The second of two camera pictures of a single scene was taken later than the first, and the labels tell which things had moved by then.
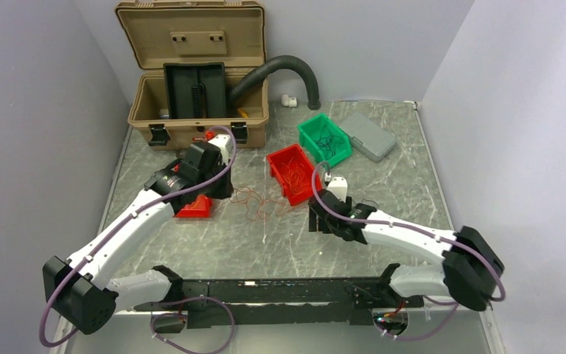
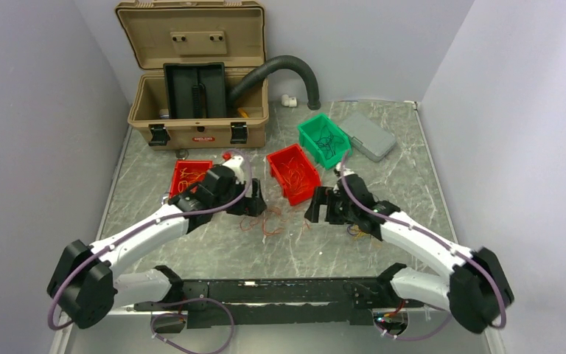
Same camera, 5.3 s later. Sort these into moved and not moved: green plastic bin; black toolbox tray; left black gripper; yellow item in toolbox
Moved: left black gripper
Not moved: green plastic bin; yellow item in toolbox; black toolbox tray
